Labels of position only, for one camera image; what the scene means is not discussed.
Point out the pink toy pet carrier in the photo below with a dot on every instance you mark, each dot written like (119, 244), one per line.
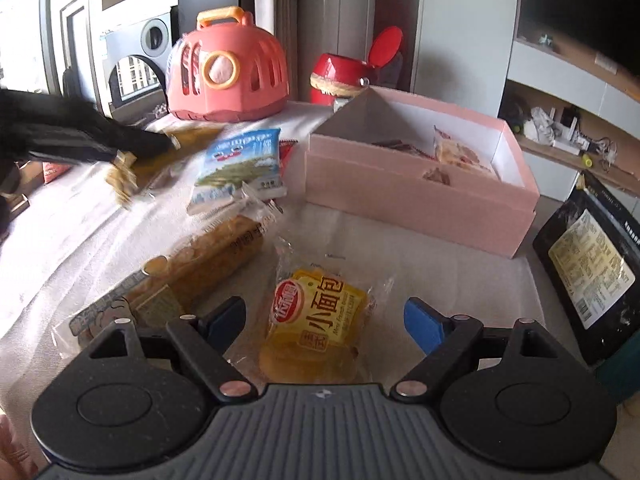
(226, 70)

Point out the black bag with label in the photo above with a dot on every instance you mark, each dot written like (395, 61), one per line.
(590, 249)

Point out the black television screen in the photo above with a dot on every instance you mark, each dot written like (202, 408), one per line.
(608, 26)

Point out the red snack packet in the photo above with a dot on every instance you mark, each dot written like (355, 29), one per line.
(285, 151)

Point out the snacks inside pink box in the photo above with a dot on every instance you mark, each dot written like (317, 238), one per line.
(449, 151)

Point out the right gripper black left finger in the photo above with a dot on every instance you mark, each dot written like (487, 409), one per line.
(201, 344)

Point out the teal container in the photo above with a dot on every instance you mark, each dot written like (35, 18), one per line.
(620, 374)

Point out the long brown pastry packet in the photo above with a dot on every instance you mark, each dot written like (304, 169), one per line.
(171, 285)

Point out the blue white milk packet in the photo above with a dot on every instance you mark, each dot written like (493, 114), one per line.
(251, 158)

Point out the pink cardboard box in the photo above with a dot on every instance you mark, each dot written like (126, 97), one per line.
(345, 171)

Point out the yellow mini bread packet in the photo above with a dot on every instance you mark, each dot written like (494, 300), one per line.
(312, 326)

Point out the brown snack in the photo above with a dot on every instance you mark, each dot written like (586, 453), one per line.
(122, 179)

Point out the white TV cabinet shelf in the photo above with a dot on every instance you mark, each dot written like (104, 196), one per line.
(572, 110)

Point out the red lidded canister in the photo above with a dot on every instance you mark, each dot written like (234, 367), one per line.
(337, 77)

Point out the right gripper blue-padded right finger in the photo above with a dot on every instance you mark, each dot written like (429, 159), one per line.
(450, 347)

